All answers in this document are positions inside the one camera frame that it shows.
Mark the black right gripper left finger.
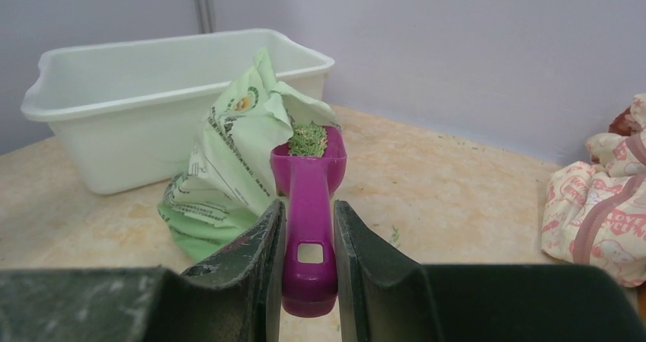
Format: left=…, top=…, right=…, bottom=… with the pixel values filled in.
left=1, top=200, right=286, bottom=341

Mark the purple plastic scoop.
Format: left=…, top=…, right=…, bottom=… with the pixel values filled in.
left=270, top=126, right=347, bottom=318

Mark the spilled green litter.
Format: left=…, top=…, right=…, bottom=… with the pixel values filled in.
left=389, top=226, right=400, bottom=248

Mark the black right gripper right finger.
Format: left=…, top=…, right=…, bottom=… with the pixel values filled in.
left=334, top=200, right=645, bottom=341

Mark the green cat litter bag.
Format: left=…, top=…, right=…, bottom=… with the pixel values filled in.
left=158, top=48, right=339, bottom=262

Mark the green litter in scoop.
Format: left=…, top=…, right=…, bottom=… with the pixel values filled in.
left=288, top=123, right=328, bottom=158

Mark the pink patterned cloth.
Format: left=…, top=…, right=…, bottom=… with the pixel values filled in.
left=540, top=94, right=645, bottom=287

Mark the white plastic litter box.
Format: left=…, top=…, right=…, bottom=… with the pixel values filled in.
left=21, top=28, right=334, bottom=194

